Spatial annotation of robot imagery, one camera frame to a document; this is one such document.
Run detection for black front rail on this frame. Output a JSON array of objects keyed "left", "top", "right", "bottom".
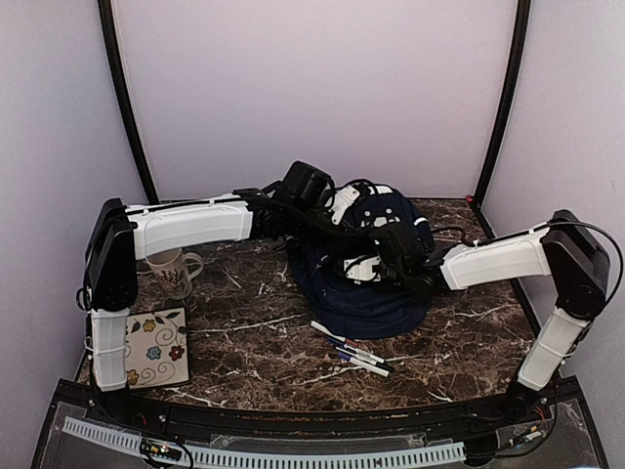
[{"left": 53, "top": 378, "right": 587, "bottom": 441}]

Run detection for purple capped white marker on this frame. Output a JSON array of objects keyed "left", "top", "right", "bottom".
[{"left": 337, "top": 344, "right": 385, "bottom": 363}]

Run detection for navy blue backpack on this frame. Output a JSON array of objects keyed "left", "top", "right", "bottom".
[{"left": 286, "top": 180, "right": 435, "bottom": 339}]

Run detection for blue capped white marker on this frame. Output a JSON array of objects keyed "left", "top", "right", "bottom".
[{"left": 327, "top": 337, "right": 350, "bottom": 349}]

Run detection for white slotted cable duct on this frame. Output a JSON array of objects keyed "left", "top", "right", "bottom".
[{"left": 62, "top": 417, "right": 466, "bottom": 468}]

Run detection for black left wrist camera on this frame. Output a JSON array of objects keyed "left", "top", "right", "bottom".
[{"left": 280, "top": 161, "right": 334, "bottom": 209}]

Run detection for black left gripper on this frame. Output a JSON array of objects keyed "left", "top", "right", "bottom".
[{"left": 289, "top": 203, "right": 362, "bottom": 257}]

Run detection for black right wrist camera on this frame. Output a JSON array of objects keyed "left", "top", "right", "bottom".
[{"left": 369, "top": 223, "right": 427, "bottom": 268}]

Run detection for black capped white marker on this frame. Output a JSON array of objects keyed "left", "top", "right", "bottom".
[{"left": 338, "top": 351, "right": 395, "bottom": 377}]

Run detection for cream floral mug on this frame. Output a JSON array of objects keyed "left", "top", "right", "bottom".
[{"left": 146, "top": 248, "right": 204, "bottom": 300}]

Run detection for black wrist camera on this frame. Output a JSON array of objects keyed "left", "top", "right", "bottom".
[
  {"left": 369, "top": 223, "right": 427, "bottom": 268},
  {"left": 280, "top": 161, "right": 334, "bottom": 209}
]

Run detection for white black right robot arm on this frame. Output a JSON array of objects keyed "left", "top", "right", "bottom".
[{"left": 342, "top": 209, "right": 624, "bottom": 424}]

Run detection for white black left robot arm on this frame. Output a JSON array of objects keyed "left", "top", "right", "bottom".
[{"left": 76, "top": 189, "right": 372, "bottom": 426}]

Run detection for red capped white marker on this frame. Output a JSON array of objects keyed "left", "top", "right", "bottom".
[{"left": 311, "top": 320, "right": 356, "bottom": 347}]

